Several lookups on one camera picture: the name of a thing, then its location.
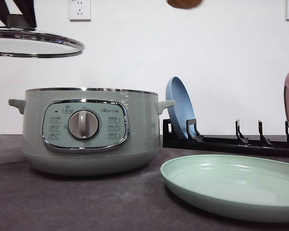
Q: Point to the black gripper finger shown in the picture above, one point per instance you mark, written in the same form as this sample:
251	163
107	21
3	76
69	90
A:
4	12
27	9

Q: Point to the glass steamer lid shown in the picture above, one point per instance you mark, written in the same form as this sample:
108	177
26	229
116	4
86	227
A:
26	42

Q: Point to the brown potato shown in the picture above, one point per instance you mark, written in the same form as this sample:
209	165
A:
183	4

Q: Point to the green plate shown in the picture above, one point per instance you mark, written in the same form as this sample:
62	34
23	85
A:
237	186

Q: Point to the green electric steamer pot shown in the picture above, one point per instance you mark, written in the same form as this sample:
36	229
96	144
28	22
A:
90	131

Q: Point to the blue plate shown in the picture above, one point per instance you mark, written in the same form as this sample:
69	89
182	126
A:
183	110

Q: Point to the black plate rack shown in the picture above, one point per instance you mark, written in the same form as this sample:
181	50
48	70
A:
195	141

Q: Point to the white wall socket left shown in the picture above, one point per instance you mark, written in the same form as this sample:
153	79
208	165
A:
80	10

